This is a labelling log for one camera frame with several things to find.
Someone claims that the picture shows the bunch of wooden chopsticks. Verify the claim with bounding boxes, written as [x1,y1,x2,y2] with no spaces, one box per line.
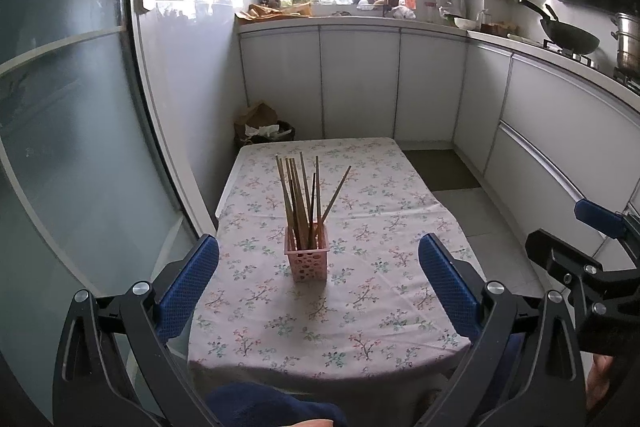
[275,151,353,248]

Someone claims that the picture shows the white kitchen cabinets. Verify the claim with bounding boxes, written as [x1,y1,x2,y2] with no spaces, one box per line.
[235,16,640,268]

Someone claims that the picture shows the steel stock pot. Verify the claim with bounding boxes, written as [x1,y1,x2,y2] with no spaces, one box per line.
[611,12,640,74]

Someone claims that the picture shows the black trash bin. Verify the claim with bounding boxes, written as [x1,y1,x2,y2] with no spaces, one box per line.
[235,119,297,148]

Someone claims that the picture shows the pink perforated utensil basket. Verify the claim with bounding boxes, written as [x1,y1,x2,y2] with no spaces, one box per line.
[283,219,330,284]

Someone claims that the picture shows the glass sliding door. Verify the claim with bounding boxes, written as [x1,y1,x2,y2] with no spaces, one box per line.
[0,0,221,427]

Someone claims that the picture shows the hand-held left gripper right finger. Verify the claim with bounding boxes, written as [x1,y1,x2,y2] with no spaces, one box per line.
[415,234,587,427]

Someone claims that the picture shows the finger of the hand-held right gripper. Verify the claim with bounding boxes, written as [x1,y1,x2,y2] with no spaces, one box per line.
[573,199,640,241]
[525,229,604,291]

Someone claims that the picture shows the person's right hand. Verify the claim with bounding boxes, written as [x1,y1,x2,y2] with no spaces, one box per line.
[586,353,617,412]

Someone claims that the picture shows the gas stove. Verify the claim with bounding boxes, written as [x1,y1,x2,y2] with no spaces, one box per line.
[542,38,640,94]

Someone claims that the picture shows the floral tablecloth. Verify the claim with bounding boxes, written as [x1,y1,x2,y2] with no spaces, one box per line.
[187,137,490,383]

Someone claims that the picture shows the dark floor mat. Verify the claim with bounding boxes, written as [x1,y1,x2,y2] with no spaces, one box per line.
[401,149,484,192]

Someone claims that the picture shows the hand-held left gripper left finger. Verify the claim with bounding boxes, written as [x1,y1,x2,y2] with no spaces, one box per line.
[52,234,221,427]

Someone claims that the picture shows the black wok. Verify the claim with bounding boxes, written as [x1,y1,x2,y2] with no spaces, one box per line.
[519,0,601,56]

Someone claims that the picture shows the dark blue shorts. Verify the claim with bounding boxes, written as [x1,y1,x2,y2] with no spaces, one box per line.
[204,381,348,427]

